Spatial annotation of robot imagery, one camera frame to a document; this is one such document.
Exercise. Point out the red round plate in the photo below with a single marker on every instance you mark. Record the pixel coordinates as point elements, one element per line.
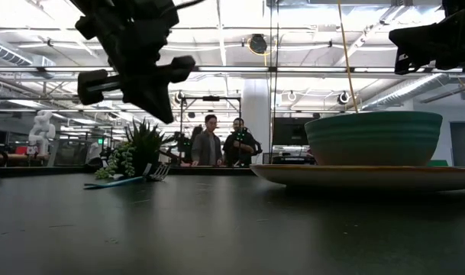
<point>369,177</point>

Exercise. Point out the black monitor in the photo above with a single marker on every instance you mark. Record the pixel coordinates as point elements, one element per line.
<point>293,131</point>

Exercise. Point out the black robot station frame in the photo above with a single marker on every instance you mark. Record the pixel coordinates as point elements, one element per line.
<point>211,98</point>

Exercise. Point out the black table frame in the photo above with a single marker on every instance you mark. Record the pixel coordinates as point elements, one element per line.
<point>45,171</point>

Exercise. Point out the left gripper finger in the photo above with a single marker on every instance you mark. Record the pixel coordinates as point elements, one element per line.
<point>161,91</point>
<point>142,97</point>

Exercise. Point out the white building column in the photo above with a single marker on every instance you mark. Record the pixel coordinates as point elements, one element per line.
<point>255,99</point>

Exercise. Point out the silver air duct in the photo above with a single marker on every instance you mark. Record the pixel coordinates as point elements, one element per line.
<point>7,55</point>
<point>404,91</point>

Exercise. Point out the teal ceramic bowl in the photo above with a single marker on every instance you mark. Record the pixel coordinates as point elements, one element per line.
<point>373,137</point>

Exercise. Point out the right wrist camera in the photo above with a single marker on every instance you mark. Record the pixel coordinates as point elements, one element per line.
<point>461,5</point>

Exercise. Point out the artificial green potted plant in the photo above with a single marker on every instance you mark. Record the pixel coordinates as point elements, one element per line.
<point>144,149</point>

